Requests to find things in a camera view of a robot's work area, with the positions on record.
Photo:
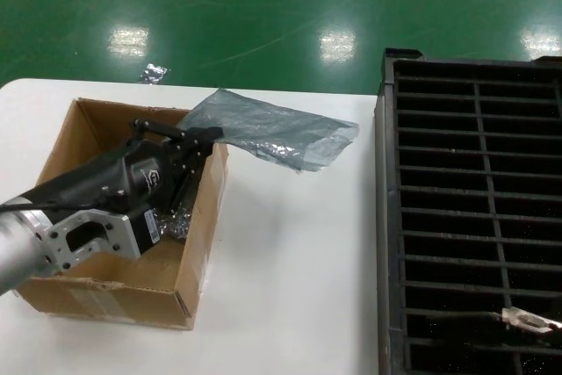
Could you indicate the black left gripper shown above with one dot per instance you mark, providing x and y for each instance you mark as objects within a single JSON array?
[{"x": 112, "y": 177}]

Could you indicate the grey antistatic bag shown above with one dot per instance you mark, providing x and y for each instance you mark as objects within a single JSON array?
[{"x": 272, "y": 129}]

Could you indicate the graphics card with silver bracket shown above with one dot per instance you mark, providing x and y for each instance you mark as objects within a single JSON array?
[{"x": 522, "y": 318}]

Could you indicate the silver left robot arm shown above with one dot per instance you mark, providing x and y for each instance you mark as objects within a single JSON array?
[{"x": 17, "y": 247}]

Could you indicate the bagged graphics card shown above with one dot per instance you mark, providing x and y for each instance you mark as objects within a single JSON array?
[{"x": 175, "y": 228}]

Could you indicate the brown cardboard box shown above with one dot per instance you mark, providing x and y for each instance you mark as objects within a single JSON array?
[{"x": 110, "y": 300}]

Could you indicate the black slotted plastic container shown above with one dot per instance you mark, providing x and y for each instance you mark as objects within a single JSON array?
[{"x": 439, "y": 138}]

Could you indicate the crumpled foil scrap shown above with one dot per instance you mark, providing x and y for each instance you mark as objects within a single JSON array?
[{"x": 153, "y": 74}]

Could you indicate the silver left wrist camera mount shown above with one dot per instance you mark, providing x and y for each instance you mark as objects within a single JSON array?
[{"x": 88, "y": 236}]

